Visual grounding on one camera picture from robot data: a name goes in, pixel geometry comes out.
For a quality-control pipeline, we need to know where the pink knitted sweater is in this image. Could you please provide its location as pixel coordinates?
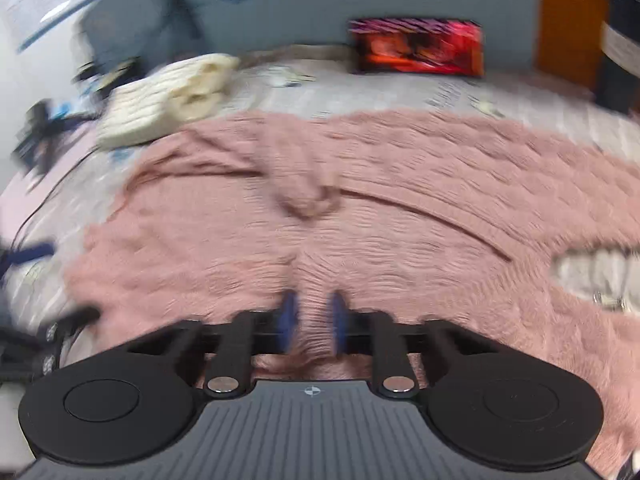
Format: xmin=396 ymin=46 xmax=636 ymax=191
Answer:
xmin=65 ymin=110 xmax=639 ymax=474

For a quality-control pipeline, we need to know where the cream knitted sweater folded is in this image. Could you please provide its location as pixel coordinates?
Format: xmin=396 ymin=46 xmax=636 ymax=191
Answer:
xmin=96 ymin=53 xmax=240 ymax=150

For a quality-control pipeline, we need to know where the black smartphone showing video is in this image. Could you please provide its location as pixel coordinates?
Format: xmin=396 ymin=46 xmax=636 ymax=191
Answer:
xmin=348 ymin=18 xmax=485 ymax=78

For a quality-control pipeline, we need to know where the dark blue vacuum bottle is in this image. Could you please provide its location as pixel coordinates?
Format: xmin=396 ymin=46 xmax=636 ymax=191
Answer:
xmin=594 ymin=0 xmax=639 ymax=115

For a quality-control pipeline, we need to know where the orange cardboard panel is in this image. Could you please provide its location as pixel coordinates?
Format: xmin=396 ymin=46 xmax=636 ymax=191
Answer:
xmin=536 ymin=0 xmax=608 ymax=89

